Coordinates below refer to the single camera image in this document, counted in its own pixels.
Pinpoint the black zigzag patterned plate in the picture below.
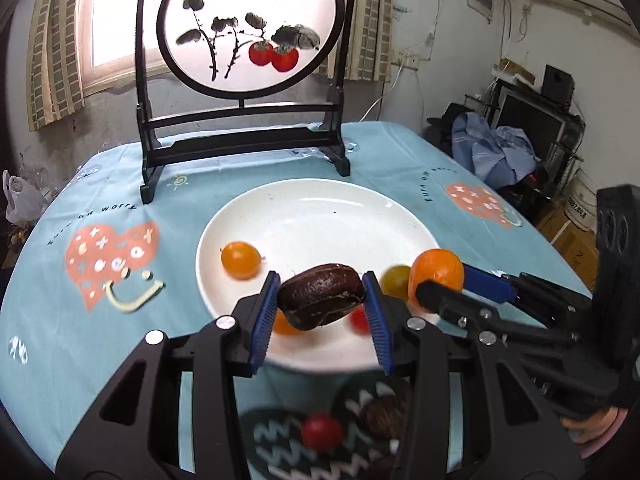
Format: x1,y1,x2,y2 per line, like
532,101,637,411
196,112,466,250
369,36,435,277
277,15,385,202
239,375,418,480

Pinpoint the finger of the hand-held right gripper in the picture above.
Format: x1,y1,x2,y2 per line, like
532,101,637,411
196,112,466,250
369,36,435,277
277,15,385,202
460,262,593,329
415,281,576,348

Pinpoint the dark cloth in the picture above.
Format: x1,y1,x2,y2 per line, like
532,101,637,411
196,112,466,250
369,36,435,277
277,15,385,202
427,102,468,151

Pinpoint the black monitor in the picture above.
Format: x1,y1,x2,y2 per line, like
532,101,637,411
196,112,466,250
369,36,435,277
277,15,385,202
495,85,583,161

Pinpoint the orange mandarin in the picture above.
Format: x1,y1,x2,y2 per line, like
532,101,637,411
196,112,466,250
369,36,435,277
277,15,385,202
407,248,465,311

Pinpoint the window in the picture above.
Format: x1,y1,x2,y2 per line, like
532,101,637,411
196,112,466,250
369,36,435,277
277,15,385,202
80,0,166,98

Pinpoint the cardboard box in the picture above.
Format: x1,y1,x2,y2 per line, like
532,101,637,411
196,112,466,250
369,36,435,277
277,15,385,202
537,205,601,291

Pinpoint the yellow cherry tomato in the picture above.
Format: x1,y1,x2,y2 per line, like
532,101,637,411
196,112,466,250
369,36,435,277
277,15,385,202
381,265,413,300

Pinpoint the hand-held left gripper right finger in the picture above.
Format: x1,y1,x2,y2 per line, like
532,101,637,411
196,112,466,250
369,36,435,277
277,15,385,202
362,270,590,480

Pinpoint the white round plate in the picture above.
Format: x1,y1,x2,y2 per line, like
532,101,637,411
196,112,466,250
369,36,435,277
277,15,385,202
196,178,443,373

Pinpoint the round painted screen on stand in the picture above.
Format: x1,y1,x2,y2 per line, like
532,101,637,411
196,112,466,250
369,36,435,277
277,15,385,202
134,0,362,205

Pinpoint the brown bun in bowl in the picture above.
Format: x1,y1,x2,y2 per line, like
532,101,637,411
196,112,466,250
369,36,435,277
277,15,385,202
359,395,408,438

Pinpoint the black speaker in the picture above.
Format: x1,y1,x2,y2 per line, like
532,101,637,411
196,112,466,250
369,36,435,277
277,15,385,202
541,64,576,106

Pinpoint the red cherry tomato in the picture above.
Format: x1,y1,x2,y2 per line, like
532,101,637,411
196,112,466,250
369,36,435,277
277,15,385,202
301,412,346,451
349,305,372,335

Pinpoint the white bucket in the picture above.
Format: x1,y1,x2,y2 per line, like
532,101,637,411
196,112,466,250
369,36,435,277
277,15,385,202
565,167,601,233

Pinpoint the orange cherry tomato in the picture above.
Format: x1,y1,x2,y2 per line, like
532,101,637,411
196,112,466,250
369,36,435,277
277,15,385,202
221,241,262,281
271,308,301,337

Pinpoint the blue crumpled cloth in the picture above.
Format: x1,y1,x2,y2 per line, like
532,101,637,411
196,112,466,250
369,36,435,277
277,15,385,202
451,111,542,191

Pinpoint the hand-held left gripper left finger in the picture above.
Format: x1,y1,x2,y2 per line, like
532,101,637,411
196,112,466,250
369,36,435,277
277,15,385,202
62,270,283,480

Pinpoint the light blue printed tablecloth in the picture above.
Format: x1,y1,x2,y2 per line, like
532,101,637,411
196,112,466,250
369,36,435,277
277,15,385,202
0,121,593,476

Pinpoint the beige checked curtain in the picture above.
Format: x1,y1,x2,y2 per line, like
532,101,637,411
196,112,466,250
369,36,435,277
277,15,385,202
25,0,86,133
345,0,393,82

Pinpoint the white plastic bag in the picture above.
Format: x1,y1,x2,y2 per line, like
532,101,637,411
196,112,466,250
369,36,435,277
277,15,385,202
2,169,51,223

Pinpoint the dark brown chocolate bun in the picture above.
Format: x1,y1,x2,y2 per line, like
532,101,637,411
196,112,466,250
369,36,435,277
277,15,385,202
276,263,366,332

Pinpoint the person's right hand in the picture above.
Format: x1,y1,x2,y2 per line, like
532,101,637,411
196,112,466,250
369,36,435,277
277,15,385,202
560,406,633,458

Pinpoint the white cable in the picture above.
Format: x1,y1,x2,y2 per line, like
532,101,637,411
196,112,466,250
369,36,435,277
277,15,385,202
357,62,403,123

